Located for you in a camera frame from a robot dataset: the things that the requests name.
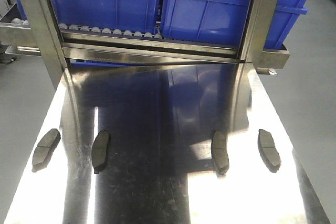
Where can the grey brake pad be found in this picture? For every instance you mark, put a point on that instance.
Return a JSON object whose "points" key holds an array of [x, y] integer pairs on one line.
{"points": [[99, 152], [268, 151], [44, 150], [219, 152]]}

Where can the white roller conveyor track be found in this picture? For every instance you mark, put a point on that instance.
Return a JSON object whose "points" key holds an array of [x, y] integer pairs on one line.
{"points": [[111, 31]]}

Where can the steel work table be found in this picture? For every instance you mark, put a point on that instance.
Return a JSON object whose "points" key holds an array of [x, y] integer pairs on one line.
{"points": [[159, 169]]}

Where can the right blue plastic crate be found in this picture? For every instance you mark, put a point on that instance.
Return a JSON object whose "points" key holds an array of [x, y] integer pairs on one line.
{"points": [[222, 21]]}

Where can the blue plastic crate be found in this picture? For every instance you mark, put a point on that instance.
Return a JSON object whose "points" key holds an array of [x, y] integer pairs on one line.
{"points": [[222, 21], [133, 15]]}

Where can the left blue plastic crate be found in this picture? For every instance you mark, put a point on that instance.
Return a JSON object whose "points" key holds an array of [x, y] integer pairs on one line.
{"points": [[133, 15]]}

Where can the stainless steel rack frame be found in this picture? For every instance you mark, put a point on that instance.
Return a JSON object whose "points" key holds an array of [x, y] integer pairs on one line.
{"points": [[58, 47]]}

